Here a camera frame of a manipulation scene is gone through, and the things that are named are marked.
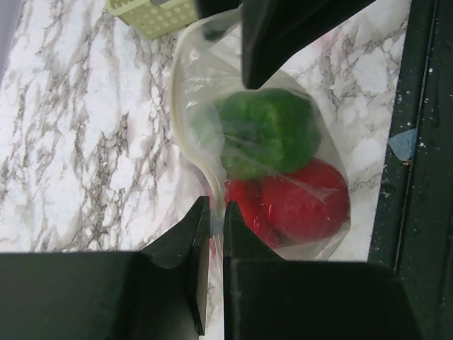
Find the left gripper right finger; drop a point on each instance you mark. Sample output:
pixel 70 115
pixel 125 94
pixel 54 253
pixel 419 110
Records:
pixel 268 297

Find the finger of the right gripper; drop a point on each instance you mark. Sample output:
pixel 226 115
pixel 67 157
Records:
pixel 207 8
pixel 273 31

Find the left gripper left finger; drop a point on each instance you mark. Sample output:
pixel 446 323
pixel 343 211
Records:
pixel 158 292

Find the green bell pepper toy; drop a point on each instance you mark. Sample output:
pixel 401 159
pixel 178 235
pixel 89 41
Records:
pixel 271 131

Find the red pomegranate toy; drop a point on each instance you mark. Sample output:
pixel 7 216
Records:
pixel 309 205

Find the clear zip top bag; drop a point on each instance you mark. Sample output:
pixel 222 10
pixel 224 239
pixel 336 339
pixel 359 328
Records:
pixel 207 67

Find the red bell pepper toy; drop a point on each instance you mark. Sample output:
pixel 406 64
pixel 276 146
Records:
pixel 247 195

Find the beige plastic basket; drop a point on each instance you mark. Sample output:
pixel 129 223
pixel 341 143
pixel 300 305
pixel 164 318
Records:
pixel 152 19

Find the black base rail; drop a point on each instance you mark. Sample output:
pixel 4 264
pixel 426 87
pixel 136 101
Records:
pixel 412 232

